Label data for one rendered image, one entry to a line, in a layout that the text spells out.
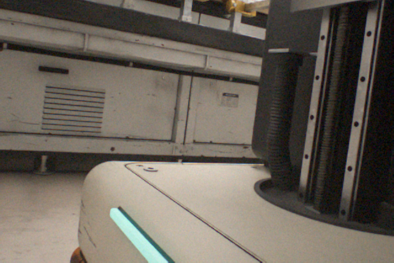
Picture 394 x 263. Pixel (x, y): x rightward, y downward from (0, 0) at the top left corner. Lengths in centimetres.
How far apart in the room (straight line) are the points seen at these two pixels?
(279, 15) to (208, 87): 122
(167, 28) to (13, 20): 56
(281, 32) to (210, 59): 96
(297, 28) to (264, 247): 46
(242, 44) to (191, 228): 139
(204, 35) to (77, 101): 61
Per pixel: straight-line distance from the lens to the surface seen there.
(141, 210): 48
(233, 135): 208
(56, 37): 149
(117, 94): 178
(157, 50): 160
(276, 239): 41
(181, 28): 159
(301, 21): 74
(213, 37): 166
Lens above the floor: 42
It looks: 3 degrees down
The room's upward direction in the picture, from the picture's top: 7 degrees clockwise
